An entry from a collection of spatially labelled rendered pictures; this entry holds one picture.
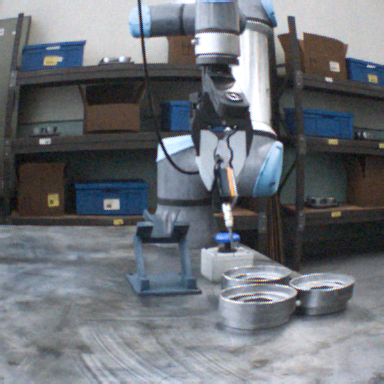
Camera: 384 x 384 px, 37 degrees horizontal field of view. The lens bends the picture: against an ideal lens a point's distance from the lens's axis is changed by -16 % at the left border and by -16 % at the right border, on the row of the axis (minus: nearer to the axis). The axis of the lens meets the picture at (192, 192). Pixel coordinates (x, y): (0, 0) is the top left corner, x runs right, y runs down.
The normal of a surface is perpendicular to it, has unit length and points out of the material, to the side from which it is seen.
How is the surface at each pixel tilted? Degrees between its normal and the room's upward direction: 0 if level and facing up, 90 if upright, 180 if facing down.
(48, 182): 96
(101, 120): 83
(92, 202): 90
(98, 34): 90
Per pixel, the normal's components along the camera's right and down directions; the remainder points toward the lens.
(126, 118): 0.29, -0.02
